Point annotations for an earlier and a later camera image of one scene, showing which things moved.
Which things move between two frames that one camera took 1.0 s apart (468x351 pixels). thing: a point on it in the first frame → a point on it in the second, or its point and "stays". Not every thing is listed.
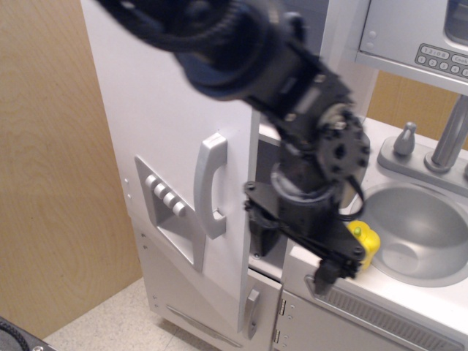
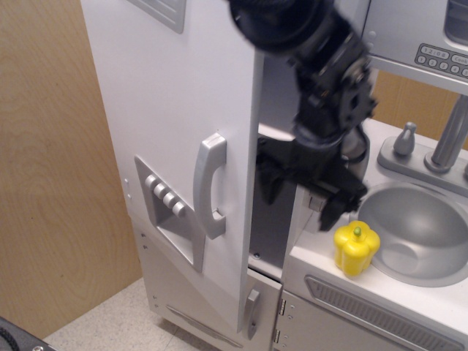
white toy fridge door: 186,155 stays
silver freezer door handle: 251,308 stays
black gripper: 310,214 → 326,168
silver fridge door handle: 212,152 stays
